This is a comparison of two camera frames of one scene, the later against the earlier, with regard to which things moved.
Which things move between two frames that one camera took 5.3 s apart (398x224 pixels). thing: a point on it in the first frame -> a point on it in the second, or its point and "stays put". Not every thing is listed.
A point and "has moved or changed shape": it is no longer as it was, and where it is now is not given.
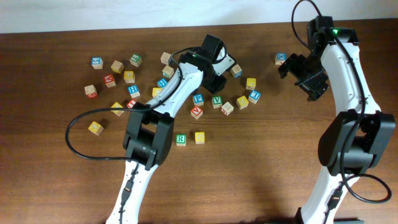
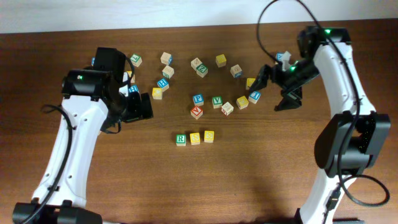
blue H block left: [134, 91] stays put
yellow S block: [199, 137] has moved or changed shape
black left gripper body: [216, 84] -> [133, 108]
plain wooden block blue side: [165, 58] stays put
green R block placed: [181, 140] stays put
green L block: [135, 60] stays put
